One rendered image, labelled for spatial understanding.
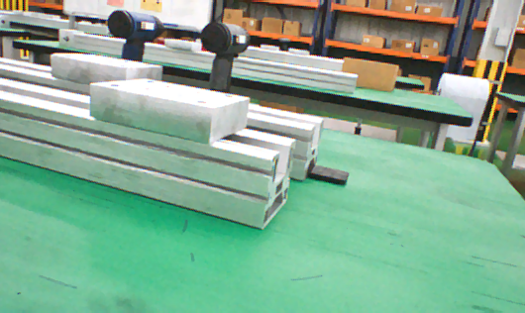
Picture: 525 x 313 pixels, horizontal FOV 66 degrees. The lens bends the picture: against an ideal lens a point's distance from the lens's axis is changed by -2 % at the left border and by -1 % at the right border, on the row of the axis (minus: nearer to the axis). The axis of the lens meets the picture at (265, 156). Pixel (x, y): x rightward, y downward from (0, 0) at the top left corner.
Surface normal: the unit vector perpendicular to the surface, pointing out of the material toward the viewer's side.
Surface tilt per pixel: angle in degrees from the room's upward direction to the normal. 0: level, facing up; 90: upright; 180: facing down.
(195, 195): 90
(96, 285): 0
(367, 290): 0
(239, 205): 90
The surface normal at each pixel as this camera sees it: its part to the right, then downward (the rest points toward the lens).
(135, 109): -0.32, 0.22
